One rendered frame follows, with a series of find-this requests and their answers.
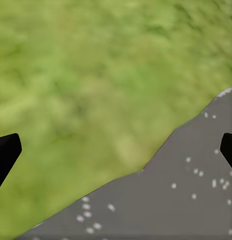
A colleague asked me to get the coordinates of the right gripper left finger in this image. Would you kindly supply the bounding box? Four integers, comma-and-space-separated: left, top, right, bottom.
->
0, 133, 22, 187

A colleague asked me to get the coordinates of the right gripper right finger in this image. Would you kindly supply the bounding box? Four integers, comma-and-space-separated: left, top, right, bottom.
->
220, 133, 232, 167

